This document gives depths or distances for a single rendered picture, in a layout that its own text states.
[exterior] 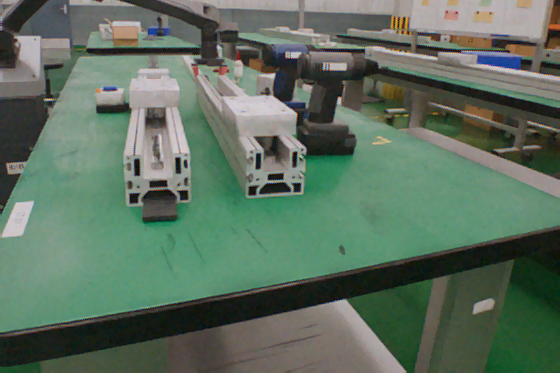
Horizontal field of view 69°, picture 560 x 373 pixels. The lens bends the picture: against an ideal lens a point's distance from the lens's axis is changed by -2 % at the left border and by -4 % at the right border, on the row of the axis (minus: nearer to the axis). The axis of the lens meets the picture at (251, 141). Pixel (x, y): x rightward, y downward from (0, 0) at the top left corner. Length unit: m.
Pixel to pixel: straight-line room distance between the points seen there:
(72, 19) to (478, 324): 12.08
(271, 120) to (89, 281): 0.40
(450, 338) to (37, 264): 0.72
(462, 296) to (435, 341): 0.10
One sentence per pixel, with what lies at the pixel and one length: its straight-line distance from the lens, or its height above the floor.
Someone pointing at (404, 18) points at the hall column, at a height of 1.07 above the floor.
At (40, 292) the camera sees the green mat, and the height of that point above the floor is 0.78.
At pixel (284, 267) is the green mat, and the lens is 0.53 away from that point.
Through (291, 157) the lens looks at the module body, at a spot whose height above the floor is 0.85.
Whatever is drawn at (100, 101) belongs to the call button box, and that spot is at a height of 0.81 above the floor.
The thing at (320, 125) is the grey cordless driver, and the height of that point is 0.85.
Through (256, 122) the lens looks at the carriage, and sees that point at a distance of 0.73.
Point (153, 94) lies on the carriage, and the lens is 0.96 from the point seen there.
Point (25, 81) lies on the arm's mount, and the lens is 1.63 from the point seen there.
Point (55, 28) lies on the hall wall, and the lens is 12.50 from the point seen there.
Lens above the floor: 1.08
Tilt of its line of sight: 17 degrees down
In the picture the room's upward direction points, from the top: 2 degrees clockwise
